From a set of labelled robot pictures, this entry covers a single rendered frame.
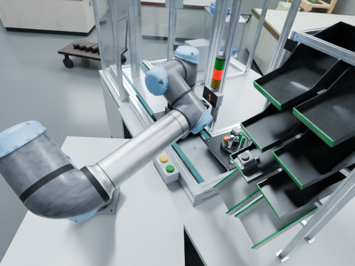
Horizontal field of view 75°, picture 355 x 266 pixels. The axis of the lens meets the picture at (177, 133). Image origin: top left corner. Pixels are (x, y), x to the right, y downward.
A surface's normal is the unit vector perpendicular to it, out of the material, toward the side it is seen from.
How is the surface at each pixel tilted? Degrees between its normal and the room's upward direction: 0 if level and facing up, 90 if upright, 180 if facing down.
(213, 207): 0
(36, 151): 33
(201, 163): 0
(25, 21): 90
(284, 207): 25
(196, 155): 0
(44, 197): 51
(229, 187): 45
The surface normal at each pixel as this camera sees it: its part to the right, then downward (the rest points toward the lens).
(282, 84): -0.34, -0.62
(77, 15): 0.01, 0.65
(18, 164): 0.14, -0.12
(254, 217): -0.62, -0.42
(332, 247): 0.07, -0.75
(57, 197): 0.38, -0.04
